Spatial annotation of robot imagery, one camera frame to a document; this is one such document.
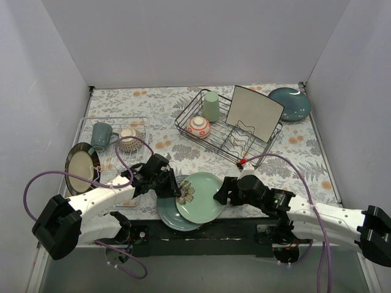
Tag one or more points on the white wire dish rack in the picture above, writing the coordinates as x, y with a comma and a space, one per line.
113, 161

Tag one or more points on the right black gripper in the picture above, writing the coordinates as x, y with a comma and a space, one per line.
230, 192

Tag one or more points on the green round plate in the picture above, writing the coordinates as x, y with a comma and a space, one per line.
196, 203

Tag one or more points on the orange patterned bowl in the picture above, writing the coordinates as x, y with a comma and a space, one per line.
199, 127

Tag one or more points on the green cup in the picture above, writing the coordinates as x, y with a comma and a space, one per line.
210, 108

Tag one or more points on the dark teal round plate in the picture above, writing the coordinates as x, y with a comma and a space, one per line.
167, 207

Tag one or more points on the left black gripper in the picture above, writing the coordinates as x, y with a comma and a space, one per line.
167, 185

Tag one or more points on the white square plate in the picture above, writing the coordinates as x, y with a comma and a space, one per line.
255, 111

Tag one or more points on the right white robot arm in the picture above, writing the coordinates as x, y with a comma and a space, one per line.
366, 231

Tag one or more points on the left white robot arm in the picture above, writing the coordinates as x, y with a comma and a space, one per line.
68, 222

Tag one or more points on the floral table mat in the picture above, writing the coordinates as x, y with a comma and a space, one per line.
296, 163

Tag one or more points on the brown patterned bowl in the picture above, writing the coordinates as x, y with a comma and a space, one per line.
128, 143

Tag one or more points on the black wire dish rack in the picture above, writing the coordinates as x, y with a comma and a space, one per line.
232, 143

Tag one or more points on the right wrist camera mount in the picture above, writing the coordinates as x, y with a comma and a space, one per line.
245, 168

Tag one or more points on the black rimmed round plate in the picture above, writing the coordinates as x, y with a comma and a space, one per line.
84, 162

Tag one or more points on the grey blue mug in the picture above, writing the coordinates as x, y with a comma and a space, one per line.
103, 136

